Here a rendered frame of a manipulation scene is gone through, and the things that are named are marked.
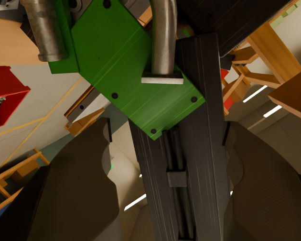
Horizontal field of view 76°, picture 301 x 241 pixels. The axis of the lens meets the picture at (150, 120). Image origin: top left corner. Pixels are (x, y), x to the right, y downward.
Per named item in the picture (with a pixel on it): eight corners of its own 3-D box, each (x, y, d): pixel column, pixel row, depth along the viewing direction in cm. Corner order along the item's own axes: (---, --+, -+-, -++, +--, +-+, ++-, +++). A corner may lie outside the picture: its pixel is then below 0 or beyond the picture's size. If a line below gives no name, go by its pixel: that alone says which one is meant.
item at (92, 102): (94, 101, 62) (101, 108, 62) (62, 114, 47) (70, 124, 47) (191, 2, 48) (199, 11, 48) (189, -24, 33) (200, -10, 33)
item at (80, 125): (79, 118, 716) (92, 134, 721) (63, 127, 645) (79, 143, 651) (97, 99, 661) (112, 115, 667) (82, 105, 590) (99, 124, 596)
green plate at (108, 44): (75, 43, 35) (155, 119, 41) (53, 51, 28) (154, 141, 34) (116, -9, 31) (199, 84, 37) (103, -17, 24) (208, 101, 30)
